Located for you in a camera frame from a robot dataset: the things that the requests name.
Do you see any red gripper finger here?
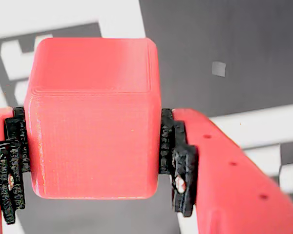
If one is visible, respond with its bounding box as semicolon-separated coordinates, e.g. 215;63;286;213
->
158;108;293;234
0;106;31;234

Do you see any red cube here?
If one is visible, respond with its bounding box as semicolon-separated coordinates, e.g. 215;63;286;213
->
24;37;161;200

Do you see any black white marker board mat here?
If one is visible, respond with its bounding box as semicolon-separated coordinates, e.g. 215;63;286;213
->
0;0;293;234

